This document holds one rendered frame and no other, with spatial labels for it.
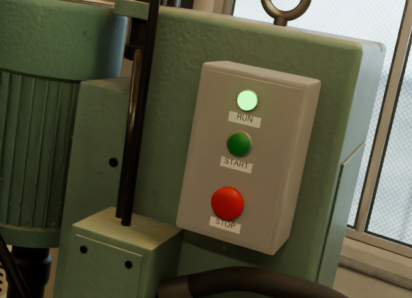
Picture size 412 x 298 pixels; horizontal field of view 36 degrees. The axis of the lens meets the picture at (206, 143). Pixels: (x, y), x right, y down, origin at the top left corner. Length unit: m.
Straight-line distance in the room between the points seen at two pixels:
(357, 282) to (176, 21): 1.59
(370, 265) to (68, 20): 1.53
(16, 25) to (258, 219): 0.37
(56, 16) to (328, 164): 0.36
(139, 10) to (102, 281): 0.31
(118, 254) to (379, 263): 1.54
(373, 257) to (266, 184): 1.54
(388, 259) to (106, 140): 1.46
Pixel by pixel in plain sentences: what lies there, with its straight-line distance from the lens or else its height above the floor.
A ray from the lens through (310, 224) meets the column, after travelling 0.64.
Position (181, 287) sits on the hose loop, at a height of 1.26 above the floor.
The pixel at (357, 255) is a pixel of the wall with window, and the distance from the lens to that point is 2.12.
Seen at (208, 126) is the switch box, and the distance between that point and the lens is 0.58.
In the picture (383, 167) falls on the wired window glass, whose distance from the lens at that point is 2.11.
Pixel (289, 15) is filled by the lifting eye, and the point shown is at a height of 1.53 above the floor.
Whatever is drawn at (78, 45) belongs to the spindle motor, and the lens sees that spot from 0.78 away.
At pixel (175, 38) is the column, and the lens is 0.66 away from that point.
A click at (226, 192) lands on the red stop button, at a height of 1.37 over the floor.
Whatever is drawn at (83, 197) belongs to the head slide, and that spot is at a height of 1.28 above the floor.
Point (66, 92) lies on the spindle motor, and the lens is 0.79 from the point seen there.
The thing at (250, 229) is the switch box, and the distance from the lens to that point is 0.59.
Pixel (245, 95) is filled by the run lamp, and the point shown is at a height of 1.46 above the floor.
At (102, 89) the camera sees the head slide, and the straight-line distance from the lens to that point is 0.75.
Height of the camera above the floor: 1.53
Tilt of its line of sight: 12 degrees down
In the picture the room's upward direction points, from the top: 10 degrees clockwise
